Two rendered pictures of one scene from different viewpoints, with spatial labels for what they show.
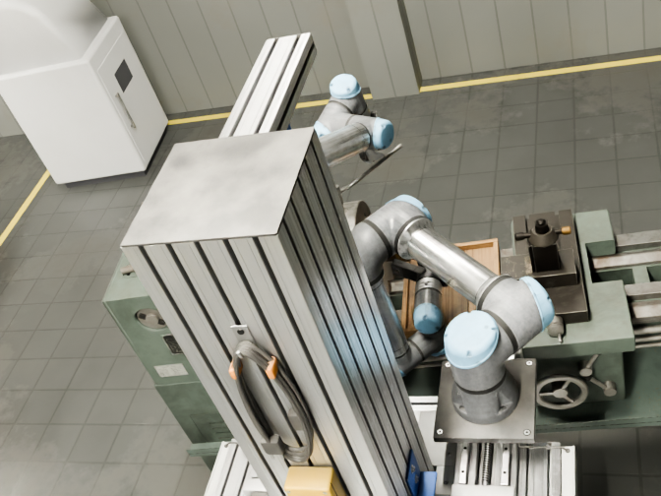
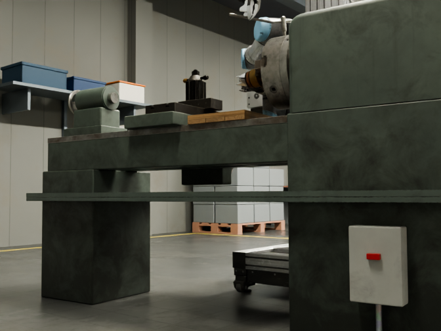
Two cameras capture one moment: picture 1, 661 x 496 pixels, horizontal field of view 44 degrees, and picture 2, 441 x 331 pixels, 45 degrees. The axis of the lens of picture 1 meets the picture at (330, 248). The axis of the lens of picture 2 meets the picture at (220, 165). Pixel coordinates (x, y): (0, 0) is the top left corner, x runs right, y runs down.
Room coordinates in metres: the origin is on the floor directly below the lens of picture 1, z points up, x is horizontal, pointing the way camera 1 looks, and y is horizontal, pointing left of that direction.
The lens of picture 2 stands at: (4.22, 0.20, 0.55)
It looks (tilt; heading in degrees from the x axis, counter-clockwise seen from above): 3 degrees up; 194
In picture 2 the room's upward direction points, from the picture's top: straight up
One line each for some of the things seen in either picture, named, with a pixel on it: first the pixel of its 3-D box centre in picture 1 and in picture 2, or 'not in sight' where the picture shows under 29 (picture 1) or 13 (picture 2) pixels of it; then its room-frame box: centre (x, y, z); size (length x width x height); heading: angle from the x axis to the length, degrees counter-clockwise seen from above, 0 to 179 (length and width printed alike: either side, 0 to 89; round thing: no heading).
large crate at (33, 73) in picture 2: not in sight; (35, 79); (-0.72, -3.02, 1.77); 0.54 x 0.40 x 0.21; 155
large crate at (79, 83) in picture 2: not in sight; (81, 88); (-1.25, -2.77, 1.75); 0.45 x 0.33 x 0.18; 155
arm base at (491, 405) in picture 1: (482, 383); not in sight; (1.17, -0.21, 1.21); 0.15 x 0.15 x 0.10
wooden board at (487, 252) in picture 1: (451, 287); (236, 121); (1.82, -0.31, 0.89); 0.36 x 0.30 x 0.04; 160
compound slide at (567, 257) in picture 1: (538, 270); (199, 106); (1.65, -0.53, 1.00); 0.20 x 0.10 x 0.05; 70
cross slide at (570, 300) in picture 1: (548, 265); (188, 114); (1.70, -0.58, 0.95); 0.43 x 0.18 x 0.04; 160
